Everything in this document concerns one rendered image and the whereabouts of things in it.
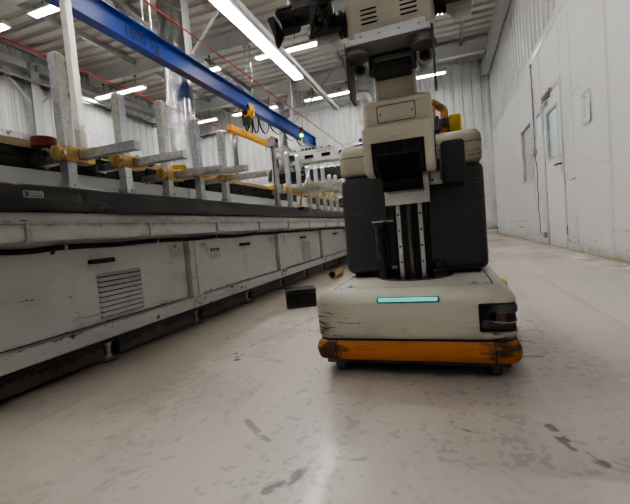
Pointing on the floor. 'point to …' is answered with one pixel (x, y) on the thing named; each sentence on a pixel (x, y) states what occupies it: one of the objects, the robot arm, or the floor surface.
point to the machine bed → (118, 280)
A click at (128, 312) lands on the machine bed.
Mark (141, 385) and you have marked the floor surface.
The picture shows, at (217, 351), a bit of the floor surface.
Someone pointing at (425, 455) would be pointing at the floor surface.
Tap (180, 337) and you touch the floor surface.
